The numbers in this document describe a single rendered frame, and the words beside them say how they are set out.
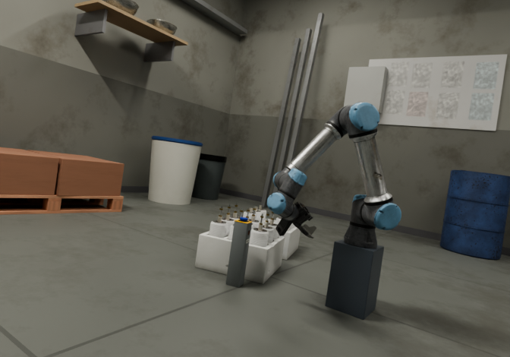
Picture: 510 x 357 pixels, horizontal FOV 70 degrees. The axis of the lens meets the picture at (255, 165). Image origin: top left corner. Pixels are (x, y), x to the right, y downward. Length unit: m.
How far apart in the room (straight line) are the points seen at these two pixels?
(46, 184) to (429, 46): 4.28
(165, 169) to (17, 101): 1.51
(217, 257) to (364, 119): 1.04
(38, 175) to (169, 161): 1.47
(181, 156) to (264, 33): 2.75
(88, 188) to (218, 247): 1.57
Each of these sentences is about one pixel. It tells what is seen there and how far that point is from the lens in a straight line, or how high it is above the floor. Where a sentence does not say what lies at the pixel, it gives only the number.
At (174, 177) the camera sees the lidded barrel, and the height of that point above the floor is 0.30.
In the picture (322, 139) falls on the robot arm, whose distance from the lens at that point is 1.60.
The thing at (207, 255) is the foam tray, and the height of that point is 0.08.
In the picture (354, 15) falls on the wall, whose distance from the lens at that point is 5.43.
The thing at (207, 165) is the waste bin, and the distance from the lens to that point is 4.83.
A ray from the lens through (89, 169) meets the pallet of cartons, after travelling 3.22.
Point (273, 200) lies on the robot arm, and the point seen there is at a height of 0.47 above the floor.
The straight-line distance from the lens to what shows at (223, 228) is 2.00.
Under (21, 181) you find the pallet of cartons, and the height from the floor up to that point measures 0.24.
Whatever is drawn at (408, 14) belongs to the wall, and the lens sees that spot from 5.21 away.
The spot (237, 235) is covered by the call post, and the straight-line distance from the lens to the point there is 1.78.
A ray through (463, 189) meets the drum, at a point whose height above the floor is 0.61.
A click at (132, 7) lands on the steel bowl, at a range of 4.13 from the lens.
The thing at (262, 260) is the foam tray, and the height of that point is 0.12.
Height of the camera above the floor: 0.62
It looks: 1 degrees down
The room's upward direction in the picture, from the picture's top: 8 degrees clockwise
